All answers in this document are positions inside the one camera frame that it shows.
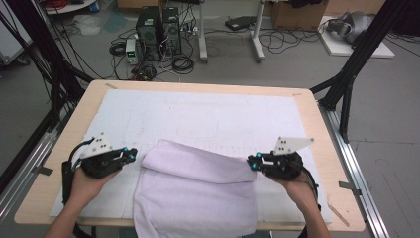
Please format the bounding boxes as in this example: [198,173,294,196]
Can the white cabinet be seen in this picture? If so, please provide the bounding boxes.
[0,12,33,65]

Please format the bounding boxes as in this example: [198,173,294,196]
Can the loose black floor cables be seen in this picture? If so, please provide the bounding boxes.
[259,27,322,55]

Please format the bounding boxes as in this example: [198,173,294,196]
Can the white foam mat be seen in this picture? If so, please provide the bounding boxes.
[49,88,333,226]

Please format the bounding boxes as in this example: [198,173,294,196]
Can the white power supply unit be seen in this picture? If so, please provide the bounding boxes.
[125,38,140,65]

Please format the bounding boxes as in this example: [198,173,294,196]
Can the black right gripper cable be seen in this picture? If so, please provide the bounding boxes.
[297,166,322,213]

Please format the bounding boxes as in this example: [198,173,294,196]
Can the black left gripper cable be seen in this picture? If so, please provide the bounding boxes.
[61,137,97,206]

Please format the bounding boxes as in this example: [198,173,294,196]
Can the small coiled black cable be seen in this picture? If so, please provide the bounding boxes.
[108,41,128,57]

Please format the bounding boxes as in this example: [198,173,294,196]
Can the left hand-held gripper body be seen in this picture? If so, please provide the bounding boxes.
[79,131,129,180]

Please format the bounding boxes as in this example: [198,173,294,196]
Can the grey headset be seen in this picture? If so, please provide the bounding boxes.
[326,11,376,45]

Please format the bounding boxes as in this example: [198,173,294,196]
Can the black tape strip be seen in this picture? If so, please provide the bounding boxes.
[32,166,54,177]

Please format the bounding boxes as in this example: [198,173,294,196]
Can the black flat box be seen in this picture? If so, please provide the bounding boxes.
[224,15,258,32]

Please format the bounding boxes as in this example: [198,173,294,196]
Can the cardboard box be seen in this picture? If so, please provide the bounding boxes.
[270,0,330,32]

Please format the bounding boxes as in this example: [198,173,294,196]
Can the lilac towel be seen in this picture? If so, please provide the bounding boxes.
[133,138,259,238]

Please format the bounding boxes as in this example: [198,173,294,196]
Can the round white table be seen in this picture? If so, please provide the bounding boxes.
[44,0,99,15]

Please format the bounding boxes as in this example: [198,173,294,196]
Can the person's left hand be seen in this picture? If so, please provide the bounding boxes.
[70,164,122,210]

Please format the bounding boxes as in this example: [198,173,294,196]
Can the grey tape strip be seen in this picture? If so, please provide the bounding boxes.
[338,180,363,196]

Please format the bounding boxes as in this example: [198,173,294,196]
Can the person's right hand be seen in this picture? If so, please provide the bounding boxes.
[267,173,319,208]

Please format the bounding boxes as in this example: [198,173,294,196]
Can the aluminium rail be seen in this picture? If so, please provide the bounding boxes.
[318,101,391,238]
[0,108,72,226]

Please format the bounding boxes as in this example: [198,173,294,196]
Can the white desk frame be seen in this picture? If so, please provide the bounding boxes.
[197,0,267,64]

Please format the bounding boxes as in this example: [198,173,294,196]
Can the black computer tower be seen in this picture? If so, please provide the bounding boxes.
[160,6,183,56]
[135,5,163,62]

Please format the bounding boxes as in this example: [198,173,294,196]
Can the black frame strut with cables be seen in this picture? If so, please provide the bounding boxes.
[0,0,95,133]

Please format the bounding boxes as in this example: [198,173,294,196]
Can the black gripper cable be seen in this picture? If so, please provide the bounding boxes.
[61,137,97,206]
[297,166,322,213]

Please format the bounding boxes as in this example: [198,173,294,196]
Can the clear plastic bag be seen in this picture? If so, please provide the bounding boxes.
[72,13,102,36]

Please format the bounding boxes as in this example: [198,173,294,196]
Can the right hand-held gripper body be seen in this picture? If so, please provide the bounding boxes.
[262,136,315,181]

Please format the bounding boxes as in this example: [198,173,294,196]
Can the teal sheet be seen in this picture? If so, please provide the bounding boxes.
[103,11,129,34]

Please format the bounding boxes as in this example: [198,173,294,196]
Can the white floor board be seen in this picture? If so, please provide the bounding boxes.
[318,15,396,60]

